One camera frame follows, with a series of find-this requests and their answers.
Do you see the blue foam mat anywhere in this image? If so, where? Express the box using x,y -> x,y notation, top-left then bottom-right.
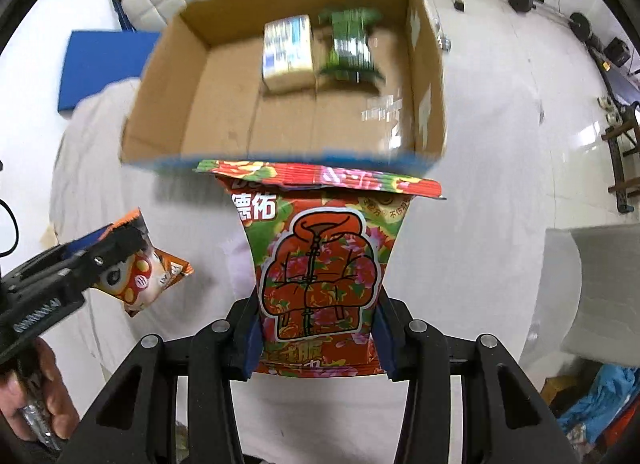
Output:
58,30 -> 166,120

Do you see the red floral wet wipes pack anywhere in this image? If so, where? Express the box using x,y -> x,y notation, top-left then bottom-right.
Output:
194,159 -> 447,378

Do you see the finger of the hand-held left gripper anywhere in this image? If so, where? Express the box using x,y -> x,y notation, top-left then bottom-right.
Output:
55,222 -> 147,290

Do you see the grey white bin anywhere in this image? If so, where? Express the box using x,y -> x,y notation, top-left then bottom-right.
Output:
543,224 -> 640,365

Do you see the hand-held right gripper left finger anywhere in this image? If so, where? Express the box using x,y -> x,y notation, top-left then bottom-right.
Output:
69,294 -> 262,464

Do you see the white table cloth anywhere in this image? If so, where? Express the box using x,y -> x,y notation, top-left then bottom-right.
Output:
50,77 -> 531,464

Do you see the green wet wipes pack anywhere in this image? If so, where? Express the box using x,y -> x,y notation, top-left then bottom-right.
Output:
318,6 -> 384,82

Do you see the person's left hand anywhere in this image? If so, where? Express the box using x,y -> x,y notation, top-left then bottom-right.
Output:
0,337 -> 81,445

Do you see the orange cartoon snack packet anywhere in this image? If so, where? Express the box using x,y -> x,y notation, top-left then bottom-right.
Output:
90,209 -> 196,319

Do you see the cardboard box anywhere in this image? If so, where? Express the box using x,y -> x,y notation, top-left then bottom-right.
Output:
120,0 -> 449,170

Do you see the blue plastic bag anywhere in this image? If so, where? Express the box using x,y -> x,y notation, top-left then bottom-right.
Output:
556,364 -> 640,450

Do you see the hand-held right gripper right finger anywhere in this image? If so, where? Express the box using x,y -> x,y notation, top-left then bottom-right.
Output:
375,294 -> 585,464

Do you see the black barbell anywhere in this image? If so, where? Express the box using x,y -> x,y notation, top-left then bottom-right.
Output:
505,0 -> 594,43

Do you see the wooden rack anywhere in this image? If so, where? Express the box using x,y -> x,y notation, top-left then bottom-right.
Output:
600,101 -> 640,215

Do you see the blue white tissue pack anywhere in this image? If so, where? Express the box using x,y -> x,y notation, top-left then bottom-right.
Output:
261,14 -> 316,94

